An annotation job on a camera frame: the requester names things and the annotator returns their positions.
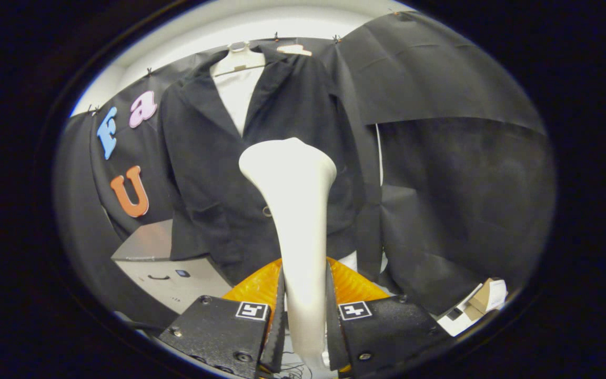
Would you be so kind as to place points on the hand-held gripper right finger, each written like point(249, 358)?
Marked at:
point(387, 331)

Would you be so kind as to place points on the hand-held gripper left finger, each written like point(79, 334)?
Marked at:
point(219, 331)

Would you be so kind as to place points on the white garment steamer head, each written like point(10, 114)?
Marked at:
point(298, 210)

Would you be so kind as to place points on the black blazer jacket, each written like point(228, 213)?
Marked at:
point(203, 184)

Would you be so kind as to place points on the grey cabinet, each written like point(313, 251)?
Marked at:
point(177, 287)

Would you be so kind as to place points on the white flat box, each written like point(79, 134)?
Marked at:
point(458, 323)

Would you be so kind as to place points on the small cardboard box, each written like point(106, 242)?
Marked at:
point(479, 300)

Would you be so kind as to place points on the black backdrop cloth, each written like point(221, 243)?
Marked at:
point(466, 184)

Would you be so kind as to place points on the white mannequin torso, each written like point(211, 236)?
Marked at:
point(237, 95)

